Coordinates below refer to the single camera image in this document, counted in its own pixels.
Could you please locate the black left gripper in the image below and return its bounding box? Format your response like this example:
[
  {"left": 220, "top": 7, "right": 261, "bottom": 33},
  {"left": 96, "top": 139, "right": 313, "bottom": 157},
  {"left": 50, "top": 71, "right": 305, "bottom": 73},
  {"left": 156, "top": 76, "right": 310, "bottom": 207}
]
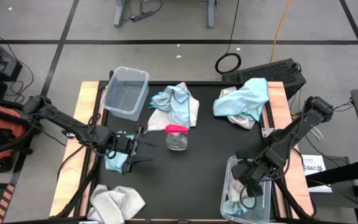
[{"left": 114, "top": 124, "right": 157, "bottom": 174}]

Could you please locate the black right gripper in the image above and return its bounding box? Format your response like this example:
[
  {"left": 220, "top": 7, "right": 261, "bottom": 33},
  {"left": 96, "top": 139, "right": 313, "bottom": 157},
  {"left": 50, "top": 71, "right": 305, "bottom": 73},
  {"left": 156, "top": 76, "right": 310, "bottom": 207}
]
[{"left": 231, "top": 149, "right": 284, "bottom": 198}]

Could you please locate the light blue microfiber towel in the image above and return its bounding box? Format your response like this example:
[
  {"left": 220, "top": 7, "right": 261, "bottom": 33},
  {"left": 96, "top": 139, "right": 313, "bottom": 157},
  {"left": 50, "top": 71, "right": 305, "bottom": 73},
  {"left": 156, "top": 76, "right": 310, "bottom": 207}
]
[
  {"left": 104, "top": 132, "right": 136, "bottom": 175},
  {"left": 149, "top": 84, "right": 192, "bottom": 128},
  {"left": 224, "top": 179, "right": 256, "bottom": 217},
  {"left": 213, "top": 77, "right": 270, "bottom": 123}
]

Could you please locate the clear spray bottle red trigger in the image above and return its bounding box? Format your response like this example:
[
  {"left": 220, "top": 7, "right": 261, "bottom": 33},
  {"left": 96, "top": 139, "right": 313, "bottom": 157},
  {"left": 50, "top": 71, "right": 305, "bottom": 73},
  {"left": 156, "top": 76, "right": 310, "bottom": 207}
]
[{"left": 165, "top": 123, "right": 189, "bottom": 152}]

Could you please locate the grey microfiber towel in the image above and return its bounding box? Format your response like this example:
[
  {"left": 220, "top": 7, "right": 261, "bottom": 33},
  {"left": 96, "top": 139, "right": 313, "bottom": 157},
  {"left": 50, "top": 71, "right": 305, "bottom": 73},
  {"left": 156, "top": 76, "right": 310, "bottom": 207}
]
[
  {"left": 112, "top": 185, "right": 147, "bottom": 220},
  {"left": 146, "top": 81, "right": 201, "bottom": 133},
  {"left": 87, "top": 184, "right": 127, "bottom": 223},
  {"left": 218, "top": 86, "right": 257, "bottom": 131}
]

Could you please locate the clear plastic bin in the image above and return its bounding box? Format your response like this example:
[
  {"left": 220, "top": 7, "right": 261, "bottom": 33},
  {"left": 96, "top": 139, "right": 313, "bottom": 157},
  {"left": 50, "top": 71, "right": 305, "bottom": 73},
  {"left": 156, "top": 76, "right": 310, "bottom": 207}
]
[
  {"left": 103, "top": 65, "right": 150, "bottom": 122},
  {"left": 219, "top": 155, "right": 273, "bottom": 224}
]

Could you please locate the white paper sheet SA7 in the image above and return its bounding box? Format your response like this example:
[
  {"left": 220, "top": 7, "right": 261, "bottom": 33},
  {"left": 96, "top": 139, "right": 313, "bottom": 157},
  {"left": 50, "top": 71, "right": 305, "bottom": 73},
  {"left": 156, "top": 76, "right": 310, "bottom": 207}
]
[{"left": 301, "top": 154, "right": 334, "bottom": 194}]

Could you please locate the wooden table side board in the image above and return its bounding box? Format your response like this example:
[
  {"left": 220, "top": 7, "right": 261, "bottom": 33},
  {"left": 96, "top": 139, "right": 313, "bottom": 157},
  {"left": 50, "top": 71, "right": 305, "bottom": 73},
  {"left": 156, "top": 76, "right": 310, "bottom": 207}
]
[
  {"left": 48, "top": 81, "right": 101, "bottom": 218},
  {"left": 267, "top": 81, "right": 315, "bottom": 218}
]

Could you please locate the black perforated computer case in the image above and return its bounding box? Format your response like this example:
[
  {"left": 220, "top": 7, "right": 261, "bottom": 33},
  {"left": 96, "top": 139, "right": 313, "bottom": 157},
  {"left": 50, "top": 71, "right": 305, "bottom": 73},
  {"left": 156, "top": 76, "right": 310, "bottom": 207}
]
[{"left": 221, "top": 58, "right": 307, "bottom": 100}]

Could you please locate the black power strip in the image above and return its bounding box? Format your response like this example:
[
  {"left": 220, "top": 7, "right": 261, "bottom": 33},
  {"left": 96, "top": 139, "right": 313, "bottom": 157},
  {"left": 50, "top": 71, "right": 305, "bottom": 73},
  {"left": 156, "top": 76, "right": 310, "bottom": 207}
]
[{"left": 131, "top": 11, "right": 154, "bottom": 23}]

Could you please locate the orange black shop vacuum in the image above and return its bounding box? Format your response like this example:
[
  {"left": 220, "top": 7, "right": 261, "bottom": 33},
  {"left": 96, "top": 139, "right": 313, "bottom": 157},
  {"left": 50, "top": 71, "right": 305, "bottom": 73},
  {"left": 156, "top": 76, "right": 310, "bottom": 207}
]
[{"left": 0, "top": 96, "right": 40, "bottom": 174}]

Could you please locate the grey desk leg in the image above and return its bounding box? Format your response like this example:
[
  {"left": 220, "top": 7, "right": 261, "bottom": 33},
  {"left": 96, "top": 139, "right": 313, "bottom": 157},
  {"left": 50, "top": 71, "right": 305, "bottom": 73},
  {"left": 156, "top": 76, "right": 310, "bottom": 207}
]
[
  {"left": 113, "top": 0, "right": 129, "bottom": 28},
  {"left": 206, "top": 0, "right": 216, "bottom": 29}
]

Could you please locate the white cable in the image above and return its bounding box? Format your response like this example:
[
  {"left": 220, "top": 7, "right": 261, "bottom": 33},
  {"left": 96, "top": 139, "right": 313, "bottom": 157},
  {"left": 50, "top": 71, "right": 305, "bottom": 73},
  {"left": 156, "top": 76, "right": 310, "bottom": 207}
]
[{"left": 309, "top": 126, "right": 324, "bottom": 141}]

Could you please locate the yellow hanging cable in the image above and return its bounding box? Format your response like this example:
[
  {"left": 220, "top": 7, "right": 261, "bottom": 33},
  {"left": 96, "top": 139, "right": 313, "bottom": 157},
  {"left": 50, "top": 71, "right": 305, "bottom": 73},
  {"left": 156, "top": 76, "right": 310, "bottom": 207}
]
[{"left": 270, "top": 0, "right": 291, "bottom": 63}]

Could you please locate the black hanging cable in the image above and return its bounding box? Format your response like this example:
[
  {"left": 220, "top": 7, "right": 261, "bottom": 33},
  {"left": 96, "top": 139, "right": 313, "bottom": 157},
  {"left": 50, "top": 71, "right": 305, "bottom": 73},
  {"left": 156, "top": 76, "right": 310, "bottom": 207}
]
[{"left": 214, "top": 0, "right": 242, "bottom": 75}]

